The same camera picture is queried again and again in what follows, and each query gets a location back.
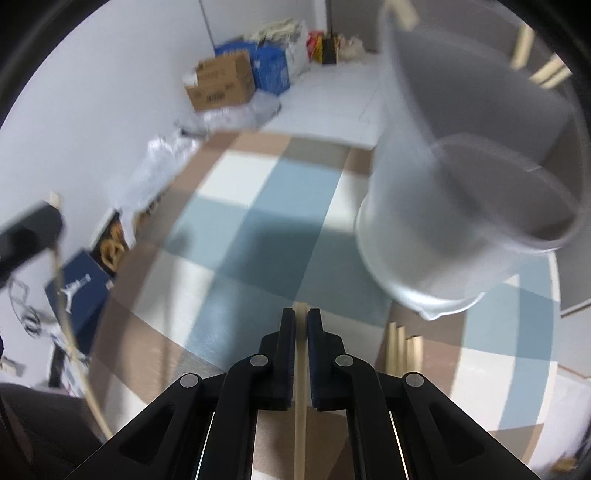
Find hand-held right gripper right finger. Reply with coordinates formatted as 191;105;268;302
307;308;541;480

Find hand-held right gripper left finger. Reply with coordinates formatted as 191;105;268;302
65;307;297;480

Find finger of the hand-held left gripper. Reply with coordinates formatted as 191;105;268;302
0;202;64;282

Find pile of wooden chopsticks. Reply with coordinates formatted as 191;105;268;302
384;322;424;376

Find translucent plastic utensil holder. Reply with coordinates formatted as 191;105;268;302
355;0;583;321

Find blue shoe box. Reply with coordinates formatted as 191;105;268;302
44;249;115;354

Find brown sandal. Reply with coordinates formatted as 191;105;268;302
98;244;126;274
102;222;127;247

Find checkered tablecloth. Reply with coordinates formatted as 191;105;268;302
85;131;561;480

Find white printed plastic bag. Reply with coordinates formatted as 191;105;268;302
139;131;204;185

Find dark cloth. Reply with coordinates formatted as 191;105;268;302
0;383;105;469

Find grey poly mailer bag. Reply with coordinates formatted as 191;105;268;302
175;90;282;137

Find brown cardboard box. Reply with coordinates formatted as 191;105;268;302
181;51;257;112

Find blue cardboard box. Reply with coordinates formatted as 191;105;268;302
215;39;291;95

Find tall white plastic bag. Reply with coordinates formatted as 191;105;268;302
284;28;311;77

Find cream cloth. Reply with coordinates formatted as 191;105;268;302
252;18;305;44

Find beige plastic bag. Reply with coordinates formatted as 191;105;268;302
337;33;365;61

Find red bag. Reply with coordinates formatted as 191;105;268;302
305;30;324;61

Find grey door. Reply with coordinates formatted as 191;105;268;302
325;0;386;52

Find tangled black cables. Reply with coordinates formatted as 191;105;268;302
7;277;52;339

